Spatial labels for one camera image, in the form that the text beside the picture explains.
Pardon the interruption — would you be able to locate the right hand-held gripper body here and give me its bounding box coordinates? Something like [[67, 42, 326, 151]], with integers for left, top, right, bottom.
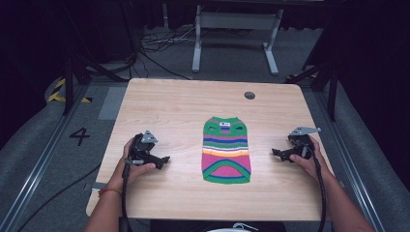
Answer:
[[284, 126, 322, 161]]

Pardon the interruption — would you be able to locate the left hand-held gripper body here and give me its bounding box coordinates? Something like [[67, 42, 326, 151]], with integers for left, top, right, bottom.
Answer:
[[128, 130, 162, 167]]

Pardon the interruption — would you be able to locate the striped knitted pet sweater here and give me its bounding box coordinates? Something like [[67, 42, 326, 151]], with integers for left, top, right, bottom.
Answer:
[[201, 116, 252, 186]]

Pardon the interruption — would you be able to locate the person's right hand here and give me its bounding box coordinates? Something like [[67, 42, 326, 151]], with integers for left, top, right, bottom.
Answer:
[[289, 136, 335, 185]]

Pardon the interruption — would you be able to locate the person's left hand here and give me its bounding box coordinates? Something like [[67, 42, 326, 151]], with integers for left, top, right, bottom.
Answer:
[[105, 137, 158, 194]]

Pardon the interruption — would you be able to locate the black metal stand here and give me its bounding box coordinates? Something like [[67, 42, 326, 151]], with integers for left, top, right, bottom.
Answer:
[[62, 54, 130, 116], [284, 61, 340, 123]]

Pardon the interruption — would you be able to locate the person's dark clothing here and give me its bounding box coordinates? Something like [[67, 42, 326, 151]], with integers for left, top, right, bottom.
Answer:
[[149, 219, 287, 232]]

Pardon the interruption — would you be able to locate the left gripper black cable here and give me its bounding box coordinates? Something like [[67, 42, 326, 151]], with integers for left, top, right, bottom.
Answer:
[[119, 158, 145, 232]]

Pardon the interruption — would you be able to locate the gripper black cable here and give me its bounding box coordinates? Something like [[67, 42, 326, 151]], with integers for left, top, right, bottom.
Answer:
[[298, 138, 328, 232], [119, 158, 145, 232]]

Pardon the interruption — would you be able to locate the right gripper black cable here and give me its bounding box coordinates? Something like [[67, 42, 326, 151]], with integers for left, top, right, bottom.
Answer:
[[298, 138, 328, 232]]

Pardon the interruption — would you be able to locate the orange wrist bracelet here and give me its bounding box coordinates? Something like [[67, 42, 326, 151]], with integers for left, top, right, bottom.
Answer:
[[98, 187, 123, 197]]

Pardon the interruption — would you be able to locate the metal floor rail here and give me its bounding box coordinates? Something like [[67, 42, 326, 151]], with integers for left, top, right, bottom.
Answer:
[[313, 91, 387, 232], [0, 85, 90, 232]]

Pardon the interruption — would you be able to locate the white object with cord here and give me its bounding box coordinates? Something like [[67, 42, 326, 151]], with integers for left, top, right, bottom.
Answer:
[[206, 221, 260, 232]]

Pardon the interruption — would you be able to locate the black floor cable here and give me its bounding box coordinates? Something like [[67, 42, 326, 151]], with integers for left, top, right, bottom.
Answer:
[[15, 163, 102, 232]]

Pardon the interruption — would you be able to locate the tangle of floor cables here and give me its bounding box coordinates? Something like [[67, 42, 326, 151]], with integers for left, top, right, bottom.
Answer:
[[138, 25, 201, 81]]

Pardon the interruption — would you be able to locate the grey metal desk frame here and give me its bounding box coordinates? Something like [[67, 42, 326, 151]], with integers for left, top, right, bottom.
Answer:
[[191, 4, 284, 76]]

